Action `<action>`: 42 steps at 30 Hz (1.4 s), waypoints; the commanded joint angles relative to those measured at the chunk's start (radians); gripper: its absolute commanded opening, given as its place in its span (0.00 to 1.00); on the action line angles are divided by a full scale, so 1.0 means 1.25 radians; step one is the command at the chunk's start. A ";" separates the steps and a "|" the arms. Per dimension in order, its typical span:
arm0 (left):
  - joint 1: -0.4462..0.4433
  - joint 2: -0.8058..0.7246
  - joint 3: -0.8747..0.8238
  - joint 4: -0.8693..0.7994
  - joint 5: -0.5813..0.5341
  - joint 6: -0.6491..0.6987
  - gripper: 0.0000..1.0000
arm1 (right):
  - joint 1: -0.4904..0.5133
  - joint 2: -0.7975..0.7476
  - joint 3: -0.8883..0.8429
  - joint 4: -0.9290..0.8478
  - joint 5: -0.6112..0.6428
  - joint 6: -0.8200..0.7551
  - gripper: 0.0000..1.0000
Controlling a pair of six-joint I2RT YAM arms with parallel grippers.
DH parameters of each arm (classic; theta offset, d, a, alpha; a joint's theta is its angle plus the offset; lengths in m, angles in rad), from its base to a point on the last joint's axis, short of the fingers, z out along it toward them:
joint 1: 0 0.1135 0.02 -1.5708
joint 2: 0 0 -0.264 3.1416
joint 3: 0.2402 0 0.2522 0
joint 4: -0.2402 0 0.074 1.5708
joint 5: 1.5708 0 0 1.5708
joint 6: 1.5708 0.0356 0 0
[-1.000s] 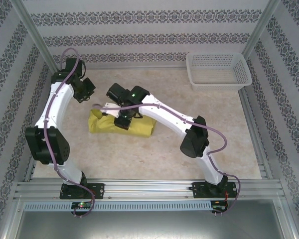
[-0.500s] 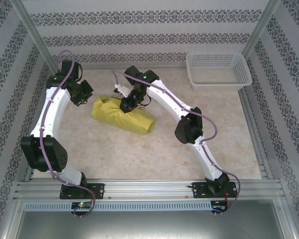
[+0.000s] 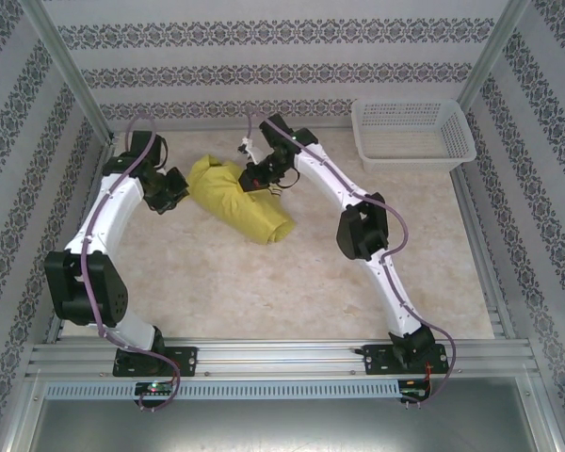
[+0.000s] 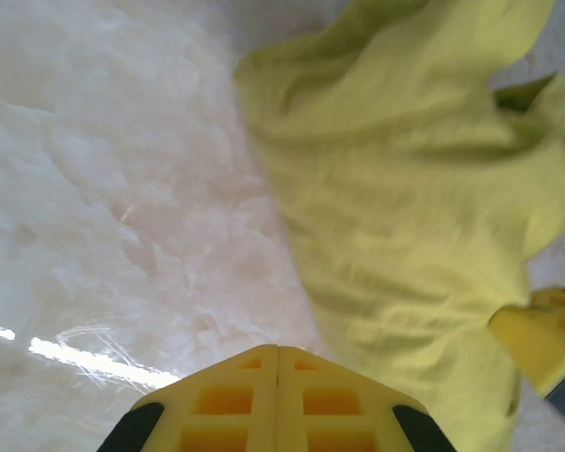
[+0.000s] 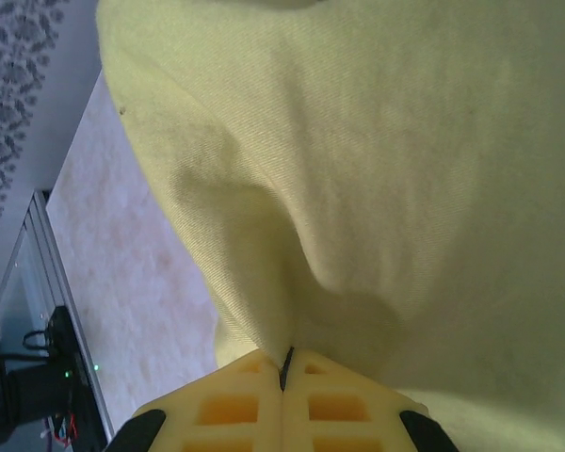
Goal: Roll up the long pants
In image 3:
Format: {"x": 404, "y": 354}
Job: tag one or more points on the yellow long pants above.
{"x": 235, "y": 202}

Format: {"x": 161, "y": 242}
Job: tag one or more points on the small green circuit board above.
{"x": 414, "y": 390}
{"x": 153, "y": 388}

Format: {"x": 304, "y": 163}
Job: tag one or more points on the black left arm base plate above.
{"x": 183, "y": 360}

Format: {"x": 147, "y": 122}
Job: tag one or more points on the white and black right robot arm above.
{"x": 381, "y": 282}

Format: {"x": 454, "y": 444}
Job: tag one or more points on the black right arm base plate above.
{"x": 376, "y": 359}

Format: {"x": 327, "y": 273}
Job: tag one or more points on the white plastic perforated basket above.
{"x": 412, "y": 136}

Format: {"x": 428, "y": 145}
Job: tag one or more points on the aluminium mounting rail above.
{"x": 282, "y": 358}

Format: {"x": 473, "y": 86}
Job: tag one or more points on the aluminium frame post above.
{"x": 492, "y": 52}
{"x": 70, "y": 70}

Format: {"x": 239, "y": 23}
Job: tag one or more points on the grey metal panel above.
{"x": 282, "y": 428}

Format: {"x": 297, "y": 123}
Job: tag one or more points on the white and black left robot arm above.
{"x": 108, "y": 221}

